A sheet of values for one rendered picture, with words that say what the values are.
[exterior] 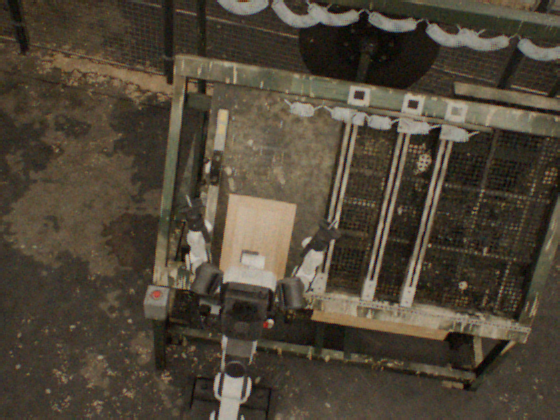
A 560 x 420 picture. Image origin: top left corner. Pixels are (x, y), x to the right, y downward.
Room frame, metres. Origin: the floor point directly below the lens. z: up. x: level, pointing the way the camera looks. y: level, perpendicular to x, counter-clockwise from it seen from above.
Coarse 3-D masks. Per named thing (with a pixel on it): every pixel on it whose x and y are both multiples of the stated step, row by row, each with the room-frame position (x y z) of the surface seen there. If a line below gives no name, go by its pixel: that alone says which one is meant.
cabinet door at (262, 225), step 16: (240, 208) 2.19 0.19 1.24; (256, 208) 2.20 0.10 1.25; (272, 208) 2.21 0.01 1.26; (288, 208) 2.22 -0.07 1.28; (240, 224) 2.14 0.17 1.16; (256, 224) 2.15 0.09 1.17; (272, 224) 2.16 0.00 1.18; (288, 224) 2.17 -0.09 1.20; (224, 240) 2.08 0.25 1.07; (240, 240) 2.09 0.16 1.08; (256, 240) 2.10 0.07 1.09; (272, 240) 2.11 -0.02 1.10; (288, 240) 2.12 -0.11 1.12; (224, 256) 2.02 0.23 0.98; (272, 256) 2.06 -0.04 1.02; (224, 272) 1.97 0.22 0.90; (272, 272) 2.01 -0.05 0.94
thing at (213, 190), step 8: (216, 136) 2.37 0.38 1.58; (224, 136) 2.38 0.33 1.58; (216, 144) 2.35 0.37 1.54; (224, 144) 2.36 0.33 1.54; (208, 192) 2.20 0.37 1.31; (216, 192) 2.21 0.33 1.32; (208, 200) 2.18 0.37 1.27; (216, 200) 2.18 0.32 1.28; (208, 208) 2.15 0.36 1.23; (208, 216) 2.13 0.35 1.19; (208, 248) 2.03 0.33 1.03
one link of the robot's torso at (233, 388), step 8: (224, 336) 1.53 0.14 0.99; (224, 344) 1.49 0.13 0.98; (224, 352) 1.49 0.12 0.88; (224, 376) 1.44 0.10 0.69; (224, 384) 1.40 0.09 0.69; (232, 384) 1.40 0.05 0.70; (240, 384) 1.41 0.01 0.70; (224, 392) 1.37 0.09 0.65; (232, 392) 1.37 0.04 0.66; (240, 392) 1.38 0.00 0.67
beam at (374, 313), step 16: (160, 272) 1.91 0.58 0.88; (176, 272) 1.92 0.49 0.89; (304, 304) 1.90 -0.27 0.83; (320, 304) 1.91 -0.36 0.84; (336, 304) 1.93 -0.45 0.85; (368, 304) 1.95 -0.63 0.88; (384, 304) 1.96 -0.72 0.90; (416, 304) 2.01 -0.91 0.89; (384, 320) 1.91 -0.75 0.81; (400, 320) 1.92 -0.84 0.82; (416, 320) 1.93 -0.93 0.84; (432, 320) 1.94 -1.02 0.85; (448, 320) 1.95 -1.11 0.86; (496, 320) 1.99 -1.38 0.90; (512, 320) 2.02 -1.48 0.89; (496, 336) 1.93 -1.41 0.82; (512, 336) 1.94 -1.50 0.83
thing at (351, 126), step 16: (352, 96) 2.52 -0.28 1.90; (368, 96) 2.53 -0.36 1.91; (352, 112) 2.47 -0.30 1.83; (352, 128) 2.46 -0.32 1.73; (352, 144) 2.41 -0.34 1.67; (336, 176) 2.32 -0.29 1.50; (336, 192) 2.26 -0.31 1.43; (336, 208) 2.23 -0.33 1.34; (336, 224) 2.17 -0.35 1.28; (320, 272) 2.01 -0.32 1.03; (320, 288) 1.95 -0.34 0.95
